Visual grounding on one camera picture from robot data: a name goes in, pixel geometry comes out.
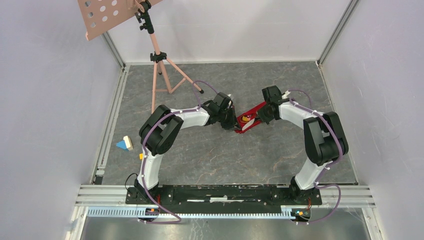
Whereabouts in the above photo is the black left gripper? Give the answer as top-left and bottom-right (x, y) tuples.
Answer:
(217, 105), (242, 131)

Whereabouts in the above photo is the iridescent spoon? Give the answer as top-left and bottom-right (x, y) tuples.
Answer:
(240, 114), (252, 124)

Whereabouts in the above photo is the red cloth napkin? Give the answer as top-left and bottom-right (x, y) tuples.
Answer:
(235, 101), (266, 134)

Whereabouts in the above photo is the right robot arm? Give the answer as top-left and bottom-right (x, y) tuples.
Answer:
(257, 85), (349, 204)

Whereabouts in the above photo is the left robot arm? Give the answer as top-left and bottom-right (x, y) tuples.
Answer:
(134, 92), (240, 204)

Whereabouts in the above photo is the blue and cream block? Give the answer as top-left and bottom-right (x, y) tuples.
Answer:
(116, 135), (133, 151)

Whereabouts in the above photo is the pink music stand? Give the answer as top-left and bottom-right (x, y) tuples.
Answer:
(76, 0), (205, 114)

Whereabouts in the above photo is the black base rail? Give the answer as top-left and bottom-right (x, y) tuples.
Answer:
(125, 184), (323, 215)

